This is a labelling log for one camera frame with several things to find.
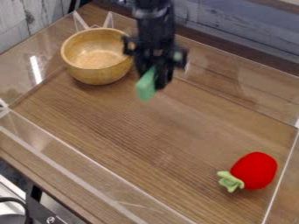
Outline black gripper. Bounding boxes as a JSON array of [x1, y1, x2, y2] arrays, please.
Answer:
[[123, 0, 188, 90]]

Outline green rectangular block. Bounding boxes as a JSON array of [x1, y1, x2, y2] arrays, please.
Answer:
[[135, 66, 155, 101]]

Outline brown wooden bowl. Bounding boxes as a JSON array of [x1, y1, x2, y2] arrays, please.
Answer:
[[60, 28, 134, 85]]

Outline clear acrylic tray walls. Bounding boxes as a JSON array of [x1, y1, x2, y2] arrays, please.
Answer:
[[0, 17, 299, 224]]

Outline red plush strawberry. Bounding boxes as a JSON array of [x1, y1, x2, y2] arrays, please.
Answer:
[[218, 151, 278, 193]]

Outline black table leg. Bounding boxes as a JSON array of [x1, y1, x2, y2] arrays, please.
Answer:
[[31, 185, 43, 202]]

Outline black cable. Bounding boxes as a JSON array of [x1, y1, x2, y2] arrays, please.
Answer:
[[0, 196, 33, 224]]

